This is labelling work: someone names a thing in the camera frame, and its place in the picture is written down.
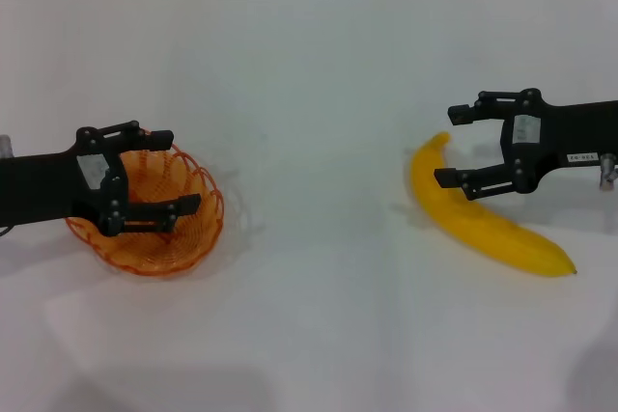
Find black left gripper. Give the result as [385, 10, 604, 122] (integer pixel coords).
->
[0, 120, 203, 238]

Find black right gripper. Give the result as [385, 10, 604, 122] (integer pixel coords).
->
[434, 88, 618, 202]

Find orange woven plastic basket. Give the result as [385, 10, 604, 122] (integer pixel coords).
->
[65, 139, 226, 279]

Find yellow banana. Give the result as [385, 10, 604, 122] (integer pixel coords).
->
[408, 130, 579, 280]

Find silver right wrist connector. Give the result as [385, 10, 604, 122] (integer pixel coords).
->
[598, 152, 618, 191]

